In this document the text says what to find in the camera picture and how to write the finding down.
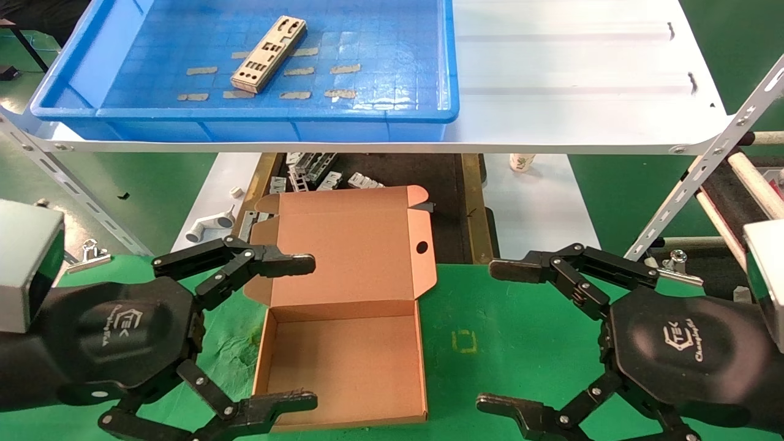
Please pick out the green table mat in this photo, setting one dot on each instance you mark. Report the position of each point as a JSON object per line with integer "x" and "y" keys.
{"x": 520, "y": 343}

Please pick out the small silver metal bracket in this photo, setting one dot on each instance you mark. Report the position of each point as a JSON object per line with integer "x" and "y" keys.
{"x": 294, "y": 159}
{"x": 278, "y": 185}
{"x": 299, "y": 182}
{"x": 329, "y": 180}
{"x": 362, "y": 181}

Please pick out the black tray with brass frame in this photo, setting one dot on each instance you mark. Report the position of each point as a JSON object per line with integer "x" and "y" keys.
{"x": 453, "y": 208}

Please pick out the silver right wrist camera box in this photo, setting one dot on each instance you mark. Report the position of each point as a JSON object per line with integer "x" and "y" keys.
{"x": 768, "y": 275}

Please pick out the open brown cardboard box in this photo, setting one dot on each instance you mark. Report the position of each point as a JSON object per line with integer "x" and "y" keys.
{"x": 343, "y": 257}

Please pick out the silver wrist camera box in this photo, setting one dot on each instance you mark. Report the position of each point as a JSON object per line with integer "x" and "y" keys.
{"x": 24, "y": 263}
{"x": 768, "y": 275}

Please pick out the stack of metal I/O shields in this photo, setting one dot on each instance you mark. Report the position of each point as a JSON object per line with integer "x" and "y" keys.
{"x": 244, "y": 86}

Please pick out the silver binder clip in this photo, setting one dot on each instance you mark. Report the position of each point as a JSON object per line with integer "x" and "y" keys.
{"x": 89, "y": 260}
{"x": 677, "y": 266}

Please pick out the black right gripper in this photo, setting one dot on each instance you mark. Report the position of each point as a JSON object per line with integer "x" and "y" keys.
{"x": 680, "y": 349}

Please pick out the white paper cup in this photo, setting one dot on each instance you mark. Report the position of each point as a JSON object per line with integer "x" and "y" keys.
{"x": 522, "y": 162}

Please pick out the perforated steel angle strut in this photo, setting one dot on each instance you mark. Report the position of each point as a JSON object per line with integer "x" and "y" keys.
{"x": 704, "y": 165}
{"x": 79, "y": 191}

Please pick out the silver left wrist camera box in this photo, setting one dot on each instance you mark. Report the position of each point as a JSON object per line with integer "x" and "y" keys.
{"x": 24, "y": 263}

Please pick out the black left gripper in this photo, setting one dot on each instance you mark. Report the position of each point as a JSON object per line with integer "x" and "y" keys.
{"x": 116, "y": 337}

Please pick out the pale wooden rod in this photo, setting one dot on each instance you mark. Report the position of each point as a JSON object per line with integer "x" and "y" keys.
{"x": 768, "y": 138}
{"x": 704, "y": 242}
{"x": 756, "y": 184}
{"x": 719, "y": 226}

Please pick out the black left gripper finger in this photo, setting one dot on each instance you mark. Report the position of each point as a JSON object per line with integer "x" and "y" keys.
{"x": 288, "y": 265}

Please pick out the blue plastic tray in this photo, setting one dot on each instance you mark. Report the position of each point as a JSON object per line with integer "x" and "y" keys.
{"x": 380, "y": 61}

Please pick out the white plastic pipe fitting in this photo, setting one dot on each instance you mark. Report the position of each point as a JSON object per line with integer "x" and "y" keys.
{"x": 211, "y": 223}

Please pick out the grey flat metal strip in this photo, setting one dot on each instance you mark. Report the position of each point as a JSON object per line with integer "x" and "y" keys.
{"x": 248, "y": 223}

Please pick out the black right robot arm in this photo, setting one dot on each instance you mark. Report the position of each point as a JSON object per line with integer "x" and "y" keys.
{"x": 773, "y": 392}

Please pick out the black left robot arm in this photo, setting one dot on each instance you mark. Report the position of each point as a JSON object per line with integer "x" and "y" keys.
{"x": 18, "y": 373}

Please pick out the black conveyor belt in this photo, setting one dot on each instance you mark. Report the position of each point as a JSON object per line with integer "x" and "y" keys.
{"x": 735, "y": 202}

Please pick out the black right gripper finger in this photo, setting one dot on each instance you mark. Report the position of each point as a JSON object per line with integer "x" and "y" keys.
{"x": 514, "y": 269}
{"x": 508, "y": 407}

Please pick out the long silver metal bracket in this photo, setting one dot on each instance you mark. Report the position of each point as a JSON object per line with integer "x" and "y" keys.
{"x": 318, "y": 166}

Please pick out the white metal rack shelf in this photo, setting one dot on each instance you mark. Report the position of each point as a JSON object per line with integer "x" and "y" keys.
{"x": 551, "y": 92}

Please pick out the black metal stand leg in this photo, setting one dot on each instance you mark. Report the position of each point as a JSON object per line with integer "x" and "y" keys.
{"x": 27, "y": 46}

